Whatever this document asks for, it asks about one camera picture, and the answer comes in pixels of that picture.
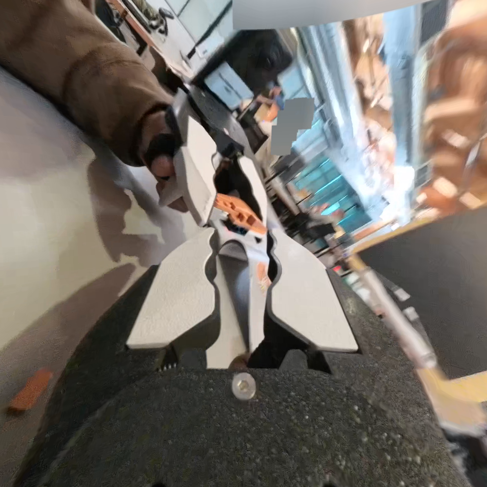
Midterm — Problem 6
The brown rectangular brick plate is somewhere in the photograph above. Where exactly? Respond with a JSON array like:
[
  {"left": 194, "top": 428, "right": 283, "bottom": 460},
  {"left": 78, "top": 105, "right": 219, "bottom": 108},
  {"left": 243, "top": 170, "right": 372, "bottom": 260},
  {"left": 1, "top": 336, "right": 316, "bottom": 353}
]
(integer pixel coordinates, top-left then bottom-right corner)
[{"left": 8, "top": 368, "right": 54, "bottom": 414}]

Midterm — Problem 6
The brown toy brick assembly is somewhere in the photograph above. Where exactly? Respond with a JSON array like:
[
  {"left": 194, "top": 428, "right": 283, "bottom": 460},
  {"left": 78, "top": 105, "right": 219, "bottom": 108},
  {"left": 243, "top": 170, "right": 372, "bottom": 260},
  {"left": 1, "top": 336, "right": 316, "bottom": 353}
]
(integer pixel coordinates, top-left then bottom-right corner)
[{"left": 213, "top": 193, "right": 268, "bottom": 236}]

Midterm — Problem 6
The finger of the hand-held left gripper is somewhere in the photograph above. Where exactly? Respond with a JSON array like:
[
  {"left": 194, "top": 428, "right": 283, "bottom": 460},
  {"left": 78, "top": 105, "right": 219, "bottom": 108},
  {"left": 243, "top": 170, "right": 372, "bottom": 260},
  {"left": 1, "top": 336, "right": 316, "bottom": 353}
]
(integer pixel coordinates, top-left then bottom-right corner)
[
  {"left": 237, "top": 156, "right": 270, "bottom": 229},
  {"left": 173, "top": 116, "right": 218, "bottom": 228}
]

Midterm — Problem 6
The black panel with tan edge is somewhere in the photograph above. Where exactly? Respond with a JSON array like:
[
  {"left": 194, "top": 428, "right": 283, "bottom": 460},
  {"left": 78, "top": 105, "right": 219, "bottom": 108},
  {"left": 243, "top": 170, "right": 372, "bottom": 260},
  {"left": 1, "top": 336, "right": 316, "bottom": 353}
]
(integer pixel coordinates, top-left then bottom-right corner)
[{"left": 348, "top": 207, "right": 487, "bottom": 434}]

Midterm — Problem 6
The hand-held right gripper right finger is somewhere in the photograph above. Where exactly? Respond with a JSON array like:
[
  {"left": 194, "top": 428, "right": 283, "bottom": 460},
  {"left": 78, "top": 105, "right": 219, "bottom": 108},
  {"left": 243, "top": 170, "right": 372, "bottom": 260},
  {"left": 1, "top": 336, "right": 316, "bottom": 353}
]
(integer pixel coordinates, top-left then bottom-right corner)
[{"left": 264, "top": 233, "right": 360, "bottom": 352}]

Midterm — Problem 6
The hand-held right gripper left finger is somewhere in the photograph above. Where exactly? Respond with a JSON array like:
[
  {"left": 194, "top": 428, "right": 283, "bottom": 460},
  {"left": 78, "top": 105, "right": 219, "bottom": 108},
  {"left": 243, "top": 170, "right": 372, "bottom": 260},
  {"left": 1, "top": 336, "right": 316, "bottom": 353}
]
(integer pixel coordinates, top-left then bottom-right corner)
[{"left": 126, "top": 228, "right": 222, "bottom": 350}]

